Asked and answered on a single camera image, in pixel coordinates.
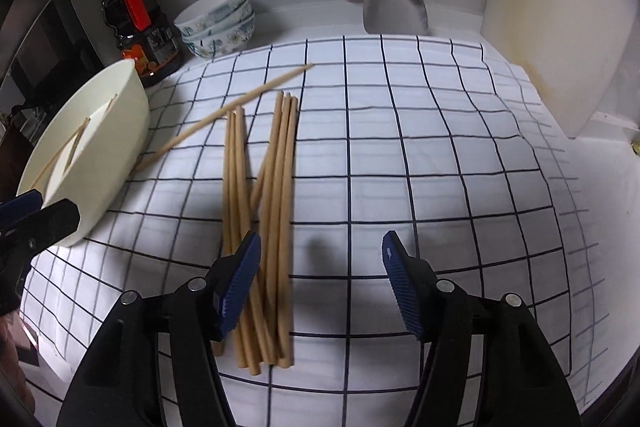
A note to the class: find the bottom floral ceramic bowl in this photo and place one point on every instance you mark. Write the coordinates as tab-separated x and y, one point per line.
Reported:
228	41

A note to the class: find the steel spatula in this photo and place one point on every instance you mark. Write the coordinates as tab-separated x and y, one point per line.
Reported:
395	17

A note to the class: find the dark soy sauce bottle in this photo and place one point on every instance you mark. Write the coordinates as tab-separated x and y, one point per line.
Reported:
143	34

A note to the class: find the large white round basin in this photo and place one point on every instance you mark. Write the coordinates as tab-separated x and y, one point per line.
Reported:
100	170

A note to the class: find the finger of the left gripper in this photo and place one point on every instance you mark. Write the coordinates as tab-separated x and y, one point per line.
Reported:
51	224
19	208

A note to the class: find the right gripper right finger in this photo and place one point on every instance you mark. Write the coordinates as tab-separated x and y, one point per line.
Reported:
414	284

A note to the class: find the white cutting board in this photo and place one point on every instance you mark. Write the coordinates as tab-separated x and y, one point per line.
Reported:
570	49

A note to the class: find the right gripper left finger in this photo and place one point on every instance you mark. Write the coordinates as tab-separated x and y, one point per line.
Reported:
227	282

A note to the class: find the white checkered cloth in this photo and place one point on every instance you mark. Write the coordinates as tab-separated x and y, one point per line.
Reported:
427	137

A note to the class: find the floral ceramic bowl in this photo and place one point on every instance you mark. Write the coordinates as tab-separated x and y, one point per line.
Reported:
203	14
228	41
220	29

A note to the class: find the middle floral ceramic bowl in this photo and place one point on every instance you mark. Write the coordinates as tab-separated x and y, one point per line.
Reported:
220	29

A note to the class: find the person's left hand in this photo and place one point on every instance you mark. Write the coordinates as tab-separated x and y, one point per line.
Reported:
11	368

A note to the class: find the top floral ceramic bowl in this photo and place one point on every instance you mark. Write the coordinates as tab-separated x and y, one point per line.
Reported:
203	14

